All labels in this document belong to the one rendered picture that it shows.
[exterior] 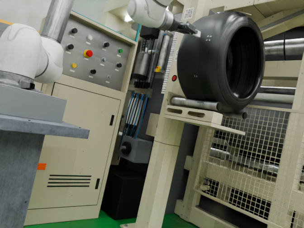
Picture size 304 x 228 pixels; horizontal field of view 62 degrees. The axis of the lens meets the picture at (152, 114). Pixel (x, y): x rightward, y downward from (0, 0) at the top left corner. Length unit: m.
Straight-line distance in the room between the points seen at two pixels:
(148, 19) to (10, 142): 0.73
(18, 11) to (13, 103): 10.02
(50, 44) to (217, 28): 0.83
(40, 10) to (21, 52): 9.89
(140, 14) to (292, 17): 1.11
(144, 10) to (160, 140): 0.90
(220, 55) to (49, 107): 0.84
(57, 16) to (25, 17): 9.58
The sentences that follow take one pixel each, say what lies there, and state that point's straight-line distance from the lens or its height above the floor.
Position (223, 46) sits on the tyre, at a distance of 1.37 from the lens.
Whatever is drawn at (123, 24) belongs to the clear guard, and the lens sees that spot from 1.86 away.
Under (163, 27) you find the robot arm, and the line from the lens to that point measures 1.20.
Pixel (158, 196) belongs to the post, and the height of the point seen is 0.28.
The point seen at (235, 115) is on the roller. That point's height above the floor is 0.89.
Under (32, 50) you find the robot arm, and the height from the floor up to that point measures 0.92.
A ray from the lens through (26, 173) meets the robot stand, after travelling 1.18.
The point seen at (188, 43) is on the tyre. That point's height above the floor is 1.20.
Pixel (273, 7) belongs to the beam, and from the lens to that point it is 1.95.
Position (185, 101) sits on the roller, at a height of 0.90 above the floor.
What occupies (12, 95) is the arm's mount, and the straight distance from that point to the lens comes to 1.08.
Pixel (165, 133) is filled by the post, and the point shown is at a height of 0.69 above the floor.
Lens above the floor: 0.74
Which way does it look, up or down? 2 degrees up
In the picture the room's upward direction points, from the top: 13 degrees clockwise
